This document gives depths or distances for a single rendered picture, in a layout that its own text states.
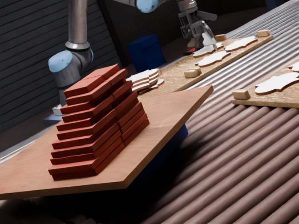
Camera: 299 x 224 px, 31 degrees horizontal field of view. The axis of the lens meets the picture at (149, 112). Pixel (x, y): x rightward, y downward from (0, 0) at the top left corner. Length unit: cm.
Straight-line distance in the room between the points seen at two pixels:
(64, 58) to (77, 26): 17
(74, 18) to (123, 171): 148
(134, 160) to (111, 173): 6
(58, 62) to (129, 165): 137
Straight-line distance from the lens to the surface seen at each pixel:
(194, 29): 227
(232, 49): 219
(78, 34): 250
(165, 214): 113
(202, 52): 231
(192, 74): 198
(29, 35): 707
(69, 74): 243
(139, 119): 127
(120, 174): 107
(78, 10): 246
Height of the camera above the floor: 142
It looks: 16 degrees down
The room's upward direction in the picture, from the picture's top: 21 degrees counter-clockwise
